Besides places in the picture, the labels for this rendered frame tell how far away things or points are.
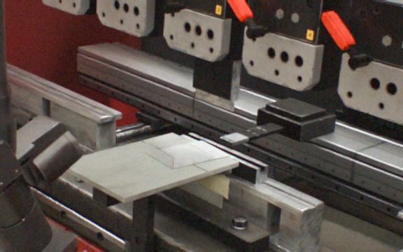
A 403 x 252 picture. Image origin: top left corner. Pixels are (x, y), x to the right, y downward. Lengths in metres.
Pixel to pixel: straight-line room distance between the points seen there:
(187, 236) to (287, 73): 0.36
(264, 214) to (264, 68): 0.26
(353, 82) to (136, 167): 0.41
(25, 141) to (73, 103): 0.89
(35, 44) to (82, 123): 0.53
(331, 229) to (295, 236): 2.17
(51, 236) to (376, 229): 2.74
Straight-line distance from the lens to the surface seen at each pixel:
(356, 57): 1.22
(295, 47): 1.34
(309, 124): 1.68
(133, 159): 1.49
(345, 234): 3.58
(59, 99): 1.89
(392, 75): 1.24
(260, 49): 1.39
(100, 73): 2.20
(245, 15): 1.36
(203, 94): 1.56
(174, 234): 1.51
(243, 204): 1.51
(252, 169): 1.49
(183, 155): 1.51
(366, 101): 1.27
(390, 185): 1.63
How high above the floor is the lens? 1.56
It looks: 20 degrees down
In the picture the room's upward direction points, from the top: 4 degrees clockwise
